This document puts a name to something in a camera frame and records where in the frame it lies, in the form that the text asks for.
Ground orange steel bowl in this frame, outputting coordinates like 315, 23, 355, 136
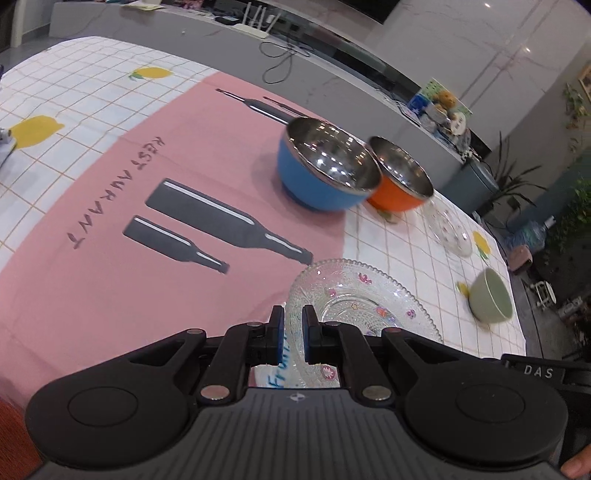
365, 135, 435, 213

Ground small white stool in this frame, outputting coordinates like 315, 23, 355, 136
534, 281, 558, 306

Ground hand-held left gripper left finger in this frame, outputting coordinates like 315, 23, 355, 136
116, 305, 286, 402

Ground large floral glass plate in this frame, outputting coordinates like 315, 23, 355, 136
253, 258, 444, 391

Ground long grey stone bench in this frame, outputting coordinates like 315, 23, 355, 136
48, 0, 490, 162

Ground pink stool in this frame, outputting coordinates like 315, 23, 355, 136
508, 244, 536, 276

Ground potted long-leaf plant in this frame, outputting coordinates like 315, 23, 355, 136
485, 133, 548, 220

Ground black cable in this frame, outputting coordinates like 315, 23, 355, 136
257, 34, 315, 85

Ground blue water bottle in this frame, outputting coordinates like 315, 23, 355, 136
507, 216, 556, 251

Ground green ceramic bowl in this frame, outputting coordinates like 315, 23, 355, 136
467, 268, 514, 323

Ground person's right hand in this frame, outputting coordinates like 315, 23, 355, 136
560, 447, 591, 480

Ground leafy green plants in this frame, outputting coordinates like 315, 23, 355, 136
545, 83, 591, 278

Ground grey-blue round bin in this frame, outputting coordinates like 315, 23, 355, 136
455, 159, 502, 214

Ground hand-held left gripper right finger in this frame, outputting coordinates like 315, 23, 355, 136
301, 305, 468, 402

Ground white router with antennas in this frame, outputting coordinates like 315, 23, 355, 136
232, 2, 283, 38

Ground small floral glass plate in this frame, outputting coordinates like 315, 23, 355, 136
422, 203, 474, 258

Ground blue steel bowl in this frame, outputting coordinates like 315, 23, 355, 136
276, 117, 383, 213

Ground blue box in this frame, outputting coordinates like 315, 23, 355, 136
407, 91, 430, 116

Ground grey metal object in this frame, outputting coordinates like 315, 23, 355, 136
0, 128, 19, 169

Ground lemon and bottle print tablecloth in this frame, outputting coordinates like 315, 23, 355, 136
0, 36, 527, 462

